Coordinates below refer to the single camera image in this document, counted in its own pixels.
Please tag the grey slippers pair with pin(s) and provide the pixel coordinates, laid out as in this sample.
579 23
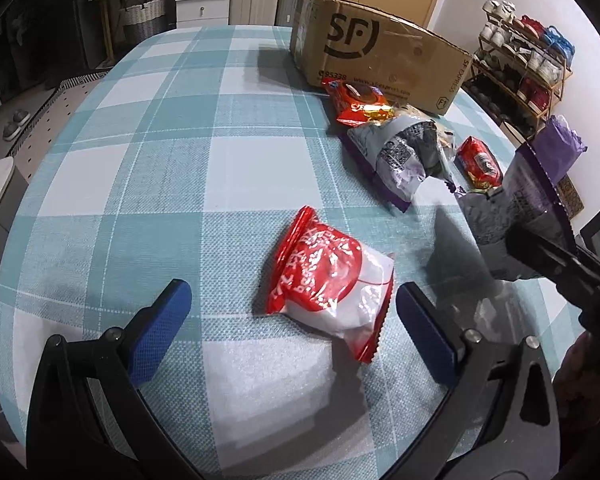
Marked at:
16 124

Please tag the red and white packet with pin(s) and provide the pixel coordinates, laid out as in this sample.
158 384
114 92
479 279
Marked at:
330 280

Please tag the rows of shoes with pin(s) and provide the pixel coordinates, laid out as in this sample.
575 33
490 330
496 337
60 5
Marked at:
535 60

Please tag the wooden shoe rack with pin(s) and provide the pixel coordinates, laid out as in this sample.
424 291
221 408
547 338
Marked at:
510 90

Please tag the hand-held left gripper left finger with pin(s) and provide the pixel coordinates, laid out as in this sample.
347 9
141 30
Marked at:
160 330

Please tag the brown cardboard box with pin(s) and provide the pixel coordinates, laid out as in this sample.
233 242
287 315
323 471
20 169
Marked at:
380 60

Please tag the grey purple snack bag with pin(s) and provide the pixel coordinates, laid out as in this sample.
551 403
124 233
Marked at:
520 195
395 160

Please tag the purple gift bag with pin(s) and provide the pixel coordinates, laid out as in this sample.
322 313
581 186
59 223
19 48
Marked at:
560 145

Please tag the brown patterned mat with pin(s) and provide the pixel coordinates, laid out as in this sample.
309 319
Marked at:
570 195

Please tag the woven laundry basket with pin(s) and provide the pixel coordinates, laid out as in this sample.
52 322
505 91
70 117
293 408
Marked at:
145 22

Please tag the small red snack packet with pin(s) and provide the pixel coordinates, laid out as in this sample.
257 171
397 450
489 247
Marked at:
477 162

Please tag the teal checked tablecloth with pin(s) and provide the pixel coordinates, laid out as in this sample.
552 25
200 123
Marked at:
180 185

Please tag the red cookie packet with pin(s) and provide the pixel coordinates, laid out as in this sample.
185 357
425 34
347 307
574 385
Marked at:
360 102

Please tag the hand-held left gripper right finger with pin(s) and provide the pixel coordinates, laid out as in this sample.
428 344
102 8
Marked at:
425 335

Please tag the dark red cloth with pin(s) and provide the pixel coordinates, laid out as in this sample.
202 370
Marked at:
572 385

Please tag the beige dotted rug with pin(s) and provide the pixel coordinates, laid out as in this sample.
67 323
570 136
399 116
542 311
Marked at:
45 125

